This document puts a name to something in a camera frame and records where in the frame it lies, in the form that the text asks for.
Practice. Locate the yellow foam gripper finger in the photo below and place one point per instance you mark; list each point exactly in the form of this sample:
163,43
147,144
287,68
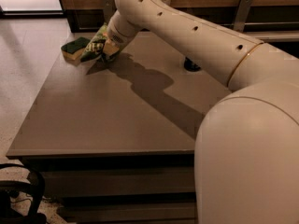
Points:
110,48

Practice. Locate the left metal bracket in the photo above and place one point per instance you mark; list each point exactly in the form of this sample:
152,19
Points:
108,9

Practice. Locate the blue soda can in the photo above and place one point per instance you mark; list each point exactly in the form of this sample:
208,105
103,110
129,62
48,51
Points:
191,66

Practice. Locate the upper grey drawer front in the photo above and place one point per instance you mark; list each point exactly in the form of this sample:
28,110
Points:
118,182

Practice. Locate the right metal bracket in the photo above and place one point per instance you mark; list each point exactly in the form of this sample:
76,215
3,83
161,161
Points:
241,15

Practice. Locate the green and yellow sponge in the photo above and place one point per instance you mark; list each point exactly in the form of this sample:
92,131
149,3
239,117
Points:
72,50

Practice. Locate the grey drawer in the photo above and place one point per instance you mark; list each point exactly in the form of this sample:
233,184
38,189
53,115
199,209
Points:
129,212
118,182

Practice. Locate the green jalapeno chip bag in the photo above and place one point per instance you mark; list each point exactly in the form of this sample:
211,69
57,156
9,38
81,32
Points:
94,50

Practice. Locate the grey drawer cabinet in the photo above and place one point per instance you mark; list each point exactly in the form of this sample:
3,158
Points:
141,111

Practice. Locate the metal bracket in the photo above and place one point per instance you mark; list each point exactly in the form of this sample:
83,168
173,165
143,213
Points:
108,9
241,15

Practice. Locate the lower grey drawer front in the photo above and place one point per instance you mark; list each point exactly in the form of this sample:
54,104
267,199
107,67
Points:
129,212

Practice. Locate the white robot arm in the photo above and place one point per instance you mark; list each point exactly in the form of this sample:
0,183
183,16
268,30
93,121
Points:
246,158

